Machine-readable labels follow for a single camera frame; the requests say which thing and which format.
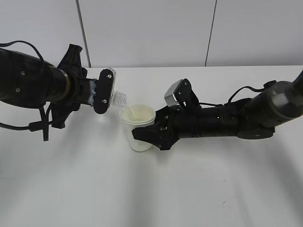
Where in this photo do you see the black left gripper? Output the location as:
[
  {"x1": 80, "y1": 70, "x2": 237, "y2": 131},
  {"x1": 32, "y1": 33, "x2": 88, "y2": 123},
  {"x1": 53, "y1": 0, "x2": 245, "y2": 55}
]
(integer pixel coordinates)
[{"x1": 51, "y1": 44, "x2": 95, "y2": 129}]

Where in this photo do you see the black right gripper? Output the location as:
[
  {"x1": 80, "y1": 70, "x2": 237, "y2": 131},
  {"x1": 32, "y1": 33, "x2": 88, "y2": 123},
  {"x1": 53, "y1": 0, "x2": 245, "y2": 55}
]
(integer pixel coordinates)
[{"x1": 132, "y1": 107, "x2": 201, "y2": 150}]

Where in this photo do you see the white paper cup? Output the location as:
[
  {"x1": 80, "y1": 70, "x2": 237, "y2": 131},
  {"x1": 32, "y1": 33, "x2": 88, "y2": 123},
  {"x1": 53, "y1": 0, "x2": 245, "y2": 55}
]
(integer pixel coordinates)
[{"x1": 119, "y1": 104, "x2": 156, "y2": 152}]

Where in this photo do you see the clear green-label water bottle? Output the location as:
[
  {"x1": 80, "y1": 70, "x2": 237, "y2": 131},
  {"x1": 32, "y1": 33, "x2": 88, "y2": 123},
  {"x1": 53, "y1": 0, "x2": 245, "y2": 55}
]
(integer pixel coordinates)
[{"x1": 89, "y1": 79, "x2": 127, "y2": 108}]

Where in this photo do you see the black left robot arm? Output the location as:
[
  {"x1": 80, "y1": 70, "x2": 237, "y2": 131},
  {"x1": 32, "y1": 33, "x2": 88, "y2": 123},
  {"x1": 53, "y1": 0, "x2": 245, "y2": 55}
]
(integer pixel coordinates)
[{"x1": 0, "y1": 43, "x2": 94, "y2": 131}]

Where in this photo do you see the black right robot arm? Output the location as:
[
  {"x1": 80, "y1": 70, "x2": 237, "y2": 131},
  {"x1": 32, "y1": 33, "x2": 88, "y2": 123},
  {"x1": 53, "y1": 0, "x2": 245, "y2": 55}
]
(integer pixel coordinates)
[{"x1": 132, "y1": 75, "x2": 303, "y2": 150}]

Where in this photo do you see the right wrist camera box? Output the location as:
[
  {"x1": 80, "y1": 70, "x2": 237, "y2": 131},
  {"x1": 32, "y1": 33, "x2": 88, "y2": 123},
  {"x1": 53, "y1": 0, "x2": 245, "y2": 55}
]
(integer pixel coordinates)
[{"x1": 164, "y1": 79, "x2": 199, "y2": 110}]

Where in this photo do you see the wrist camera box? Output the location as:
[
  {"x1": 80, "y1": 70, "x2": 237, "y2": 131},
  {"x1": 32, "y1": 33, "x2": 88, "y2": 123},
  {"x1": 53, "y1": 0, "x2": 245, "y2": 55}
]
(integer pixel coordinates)
[
  {"x1": 164, "y1": 79, "x2": 199, "y2": 110},
  {"x1": 93, "y1": 67, "x2": 116, "y2": 114}
]

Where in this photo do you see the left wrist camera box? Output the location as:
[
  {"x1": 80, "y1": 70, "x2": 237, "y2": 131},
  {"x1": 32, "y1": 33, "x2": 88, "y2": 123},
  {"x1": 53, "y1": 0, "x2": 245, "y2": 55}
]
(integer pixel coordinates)
[{"x1": 93, "y1": 67, "x2": 116, "y2": 114}]

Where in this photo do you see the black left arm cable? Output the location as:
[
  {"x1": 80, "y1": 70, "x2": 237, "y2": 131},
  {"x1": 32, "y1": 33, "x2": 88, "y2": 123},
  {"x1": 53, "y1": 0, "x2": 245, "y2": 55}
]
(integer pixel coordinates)
[{"x1": 0, "y1": 40, "x2": 54, "y2": 142}]

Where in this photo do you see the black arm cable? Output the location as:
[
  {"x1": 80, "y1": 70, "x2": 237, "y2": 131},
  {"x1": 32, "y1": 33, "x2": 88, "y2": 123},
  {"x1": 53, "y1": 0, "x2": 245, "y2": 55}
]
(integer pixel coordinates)
[
  {"x1": 198, "y1": 81, "x2": 276, "y2": 107},
  {"x1": 0, "y1": 40, "x2": 54, "y2": 142}
]

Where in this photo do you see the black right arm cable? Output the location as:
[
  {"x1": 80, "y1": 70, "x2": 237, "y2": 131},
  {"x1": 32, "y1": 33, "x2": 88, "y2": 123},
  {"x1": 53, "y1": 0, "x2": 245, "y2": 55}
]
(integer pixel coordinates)
[{"x1": 198, "y1": 81, "x2": 276, "y2": 107}]

